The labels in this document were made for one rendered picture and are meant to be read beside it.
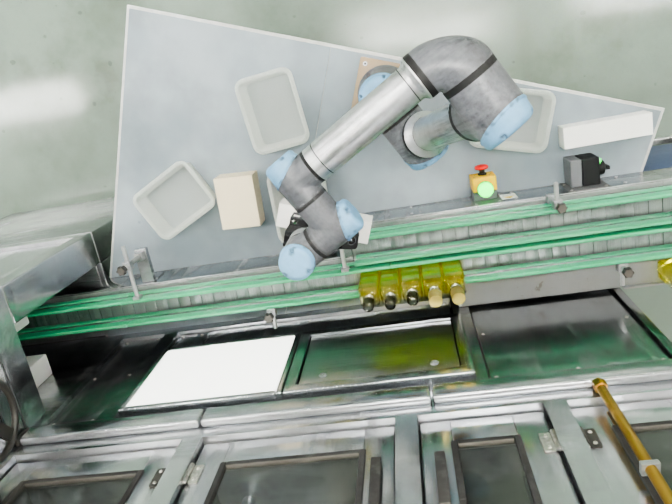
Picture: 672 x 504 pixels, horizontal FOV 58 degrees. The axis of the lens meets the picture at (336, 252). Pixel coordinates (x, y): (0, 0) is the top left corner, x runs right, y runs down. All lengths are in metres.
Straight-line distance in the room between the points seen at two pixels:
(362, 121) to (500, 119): 0.25
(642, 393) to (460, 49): 0.80
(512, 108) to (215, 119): 1.03
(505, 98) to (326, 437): 0.81
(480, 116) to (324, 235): 0.38
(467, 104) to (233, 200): 0.93
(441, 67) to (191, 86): 0.98
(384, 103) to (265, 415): 0.76
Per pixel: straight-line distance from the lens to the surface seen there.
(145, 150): 2.04
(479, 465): 1.29
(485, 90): 1.18
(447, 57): 1.18
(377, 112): 1.19
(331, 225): 1.23
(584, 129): 1.89
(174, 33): 1.97
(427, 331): 1.72
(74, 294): 2.14
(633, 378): 1.49
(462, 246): 1.76
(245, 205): 1.90
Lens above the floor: 2.61
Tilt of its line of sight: 71 degrees down
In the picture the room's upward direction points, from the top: 164 degrees counter-clockwise
